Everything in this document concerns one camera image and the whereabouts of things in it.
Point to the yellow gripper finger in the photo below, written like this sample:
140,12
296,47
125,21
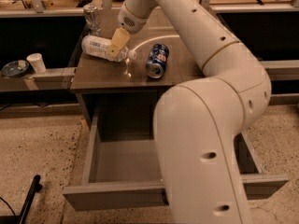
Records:
118,42

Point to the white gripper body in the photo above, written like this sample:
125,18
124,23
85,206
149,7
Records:
135,20

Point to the clear plastic bottle blue label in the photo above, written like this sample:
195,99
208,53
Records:
98,47

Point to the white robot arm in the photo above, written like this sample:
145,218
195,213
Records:
235,89

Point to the grey cabinet with counter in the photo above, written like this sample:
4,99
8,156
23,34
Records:
95,75

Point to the open grey top drawer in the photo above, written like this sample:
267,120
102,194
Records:
139,147

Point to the silver metal can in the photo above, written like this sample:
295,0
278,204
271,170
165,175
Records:
91,14

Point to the blue soda can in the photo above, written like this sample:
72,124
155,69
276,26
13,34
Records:
157,60

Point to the low side shelf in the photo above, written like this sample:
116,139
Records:
52,79

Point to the white paper cup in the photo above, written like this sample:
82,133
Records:
36,60

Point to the dark round plate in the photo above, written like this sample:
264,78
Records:
15,69

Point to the black stand on floor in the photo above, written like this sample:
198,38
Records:
21,217

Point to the black drawer handle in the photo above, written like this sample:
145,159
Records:
164,197

